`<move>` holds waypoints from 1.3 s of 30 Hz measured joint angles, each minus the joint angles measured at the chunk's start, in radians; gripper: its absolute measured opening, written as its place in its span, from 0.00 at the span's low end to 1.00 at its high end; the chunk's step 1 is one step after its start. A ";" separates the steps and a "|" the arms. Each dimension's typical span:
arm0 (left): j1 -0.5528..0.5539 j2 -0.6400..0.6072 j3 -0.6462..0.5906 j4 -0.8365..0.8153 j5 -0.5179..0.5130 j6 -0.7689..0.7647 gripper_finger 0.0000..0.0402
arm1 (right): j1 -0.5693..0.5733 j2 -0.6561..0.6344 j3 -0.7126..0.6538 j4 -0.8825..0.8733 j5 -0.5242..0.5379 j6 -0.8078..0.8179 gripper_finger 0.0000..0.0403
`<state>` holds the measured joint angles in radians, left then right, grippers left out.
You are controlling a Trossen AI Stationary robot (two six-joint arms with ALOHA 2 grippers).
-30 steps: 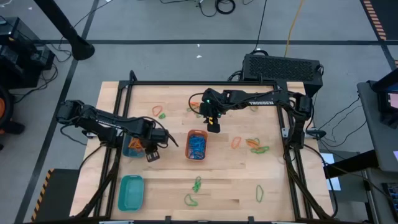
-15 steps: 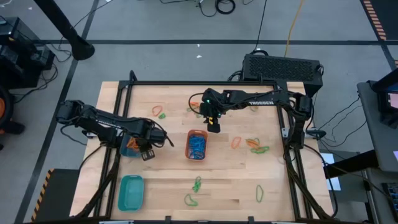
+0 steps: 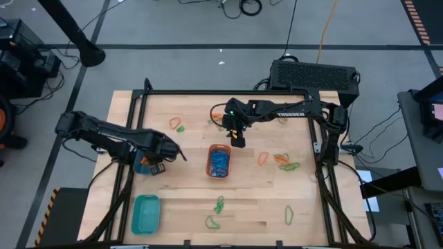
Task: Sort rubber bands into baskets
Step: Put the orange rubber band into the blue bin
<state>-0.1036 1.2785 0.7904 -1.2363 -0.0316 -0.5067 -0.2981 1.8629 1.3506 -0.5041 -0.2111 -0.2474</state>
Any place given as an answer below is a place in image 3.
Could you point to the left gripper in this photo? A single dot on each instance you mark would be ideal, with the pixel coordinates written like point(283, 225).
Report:
point(159, 152)

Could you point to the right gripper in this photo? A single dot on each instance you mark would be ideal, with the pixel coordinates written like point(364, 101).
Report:
point(237, 121)

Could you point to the blue rubber band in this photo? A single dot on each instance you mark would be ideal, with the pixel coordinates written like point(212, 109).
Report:
point(219, 170)
point(219, 157)

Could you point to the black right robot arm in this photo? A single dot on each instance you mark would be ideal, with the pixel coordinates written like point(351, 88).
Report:
point(294, 110)

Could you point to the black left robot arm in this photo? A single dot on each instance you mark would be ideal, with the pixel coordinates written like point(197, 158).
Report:
point(104, 133)

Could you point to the dark teal plastic basket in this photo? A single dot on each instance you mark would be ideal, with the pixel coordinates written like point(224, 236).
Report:
point(138, 168)

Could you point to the orange plastic basket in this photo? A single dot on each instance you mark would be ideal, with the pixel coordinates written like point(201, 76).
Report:
point(218, 146)

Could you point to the bright teal plastic basket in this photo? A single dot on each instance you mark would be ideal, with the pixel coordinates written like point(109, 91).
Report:
point(145, 214)

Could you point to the black perforated computer case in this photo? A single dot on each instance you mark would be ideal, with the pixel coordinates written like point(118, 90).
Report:
point(311, 76)

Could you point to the black hazard-striped floor mat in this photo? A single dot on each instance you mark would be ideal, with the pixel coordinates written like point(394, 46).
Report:
point(432, 17)
point(65, 218)

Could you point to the black pole stand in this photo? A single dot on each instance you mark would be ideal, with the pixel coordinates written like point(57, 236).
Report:
point(90, 55)

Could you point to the black orange wheeled machine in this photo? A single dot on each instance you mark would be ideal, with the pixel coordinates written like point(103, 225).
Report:
point(15, 141)

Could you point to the black equipment cart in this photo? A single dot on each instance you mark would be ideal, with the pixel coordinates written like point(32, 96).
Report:
point(20, 69)

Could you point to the black beam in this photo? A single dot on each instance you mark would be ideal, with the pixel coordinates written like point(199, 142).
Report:
point(387, 183)

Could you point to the grey desk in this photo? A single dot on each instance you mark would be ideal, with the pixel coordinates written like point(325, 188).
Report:
point(425, 162)

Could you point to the black monitor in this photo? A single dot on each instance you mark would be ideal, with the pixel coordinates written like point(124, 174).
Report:
point(429, 97)

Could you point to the black keyboard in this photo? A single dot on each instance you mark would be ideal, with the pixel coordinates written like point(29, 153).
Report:
point(436, 218)

